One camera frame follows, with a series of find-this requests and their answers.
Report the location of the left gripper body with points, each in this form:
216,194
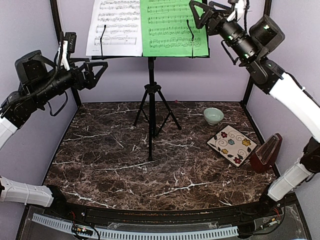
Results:
80,82

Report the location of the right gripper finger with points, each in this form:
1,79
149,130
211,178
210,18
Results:
202,14
223,10

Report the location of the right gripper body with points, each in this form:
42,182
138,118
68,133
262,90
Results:
219,17

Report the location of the green paper sheet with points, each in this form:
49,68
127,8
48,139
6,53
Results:
168,30

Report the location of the white sheet music paper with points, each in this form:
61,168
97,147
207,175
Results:
115,29

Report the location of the black music stand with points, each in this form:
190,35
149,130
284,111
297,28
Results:
150,91

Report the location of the dark red wooden metronome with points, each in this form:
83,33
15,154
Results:
265,156

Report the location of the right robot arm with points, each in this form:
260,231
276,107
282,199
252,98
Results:
252,47

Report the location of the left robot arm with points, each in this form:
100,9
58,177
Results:
41,80

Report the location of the pale green ceramic bowl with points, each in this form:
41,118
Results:
213,115

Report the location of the square floral plate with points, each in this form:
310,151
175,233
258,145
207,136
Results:
232,145

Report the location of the small circuit board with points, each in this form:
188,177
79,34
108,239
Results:
81,231

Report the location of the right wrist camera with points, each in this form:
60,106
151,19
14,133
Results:
240,7

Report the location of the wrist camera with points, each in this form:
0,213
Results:
68,47
240,7

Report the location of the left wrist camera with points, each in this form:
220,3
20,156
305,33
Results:
68,47

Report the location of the left black frame post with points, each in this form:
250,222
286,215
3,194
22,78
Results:
58,28

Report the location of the white slotted cable duct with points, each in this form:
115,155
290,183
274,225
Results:
119,231

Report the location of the black front rail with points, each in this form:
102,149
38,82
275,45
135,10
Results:
243,214

